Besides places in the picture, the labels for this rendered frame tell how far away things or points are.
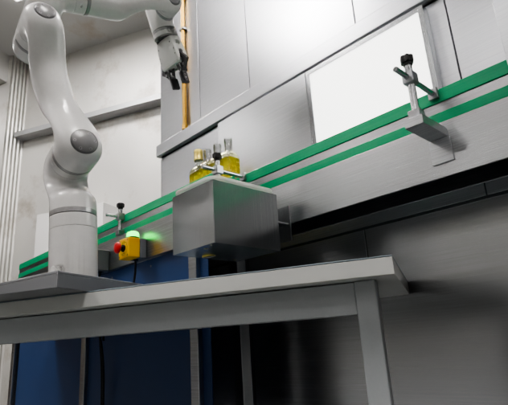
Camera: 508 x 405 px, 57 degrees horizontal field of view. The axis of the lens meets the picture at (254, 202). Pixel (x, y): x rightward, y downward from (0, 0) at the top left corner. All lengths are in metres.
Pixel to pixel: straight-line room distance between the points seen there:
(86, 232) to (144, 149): 3.86
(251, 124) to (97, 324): 0.96
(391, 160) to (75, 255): 0.80
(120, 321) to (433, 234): 0.80
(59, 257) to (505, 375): 1.07
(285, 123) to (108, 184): 3.74
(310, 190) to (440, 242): 0.35
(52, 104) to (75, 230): 0.36
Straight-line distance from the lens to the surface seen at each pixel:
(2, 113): 6.31
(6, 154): 6.08
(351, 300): 0.93
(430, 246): 1.30
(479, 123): 1.08
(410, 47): 1.46
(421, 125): 1.02
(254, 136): 1.77
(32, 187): 5.94
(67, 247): 1.27
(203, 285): 0.98
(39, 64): 1.48
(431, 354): 1.31
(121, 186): 5.12
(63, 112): 1.39
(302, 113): 1.62
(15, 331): 1.34
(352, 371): 1.43
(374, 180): 1.16
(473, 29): 1.43
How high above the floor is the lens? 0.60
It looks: 17 degrees up
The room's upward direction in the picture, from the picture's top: 4 degrees counter-clockwise
